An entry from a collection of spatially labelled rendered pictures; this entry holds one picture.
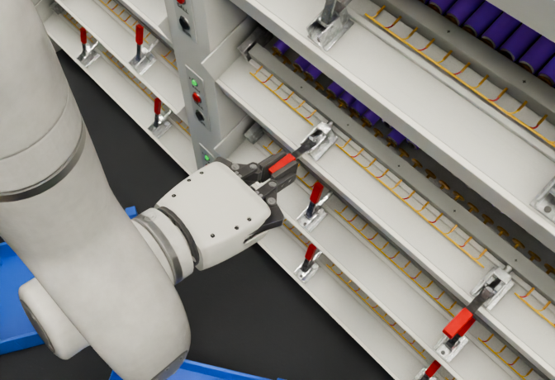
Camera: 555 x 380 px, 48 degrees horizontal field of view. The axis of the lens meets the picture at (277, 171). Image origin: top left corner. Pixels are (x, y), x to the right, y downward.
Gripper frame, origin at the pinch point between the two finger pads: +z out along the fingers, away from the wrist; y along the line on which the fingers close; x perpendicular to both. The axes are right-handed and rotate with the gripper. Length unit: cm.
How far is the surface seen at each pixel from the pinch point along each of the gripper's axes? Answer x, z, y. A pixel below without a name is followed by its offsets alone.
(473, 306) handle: 1.3, 3.1, 26.7
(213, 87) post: -2.8, 5.2, -18.3
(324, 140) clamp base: 2.1, 6.6, 1.0
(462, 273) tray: -0.2, 6.6, 23.3
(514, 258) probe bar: 4.2, 9.3, 26.5
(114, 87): -38, 13, -59
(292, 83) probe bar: 4.0, 9.0, -7.4
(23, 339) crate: -51, -29, -27
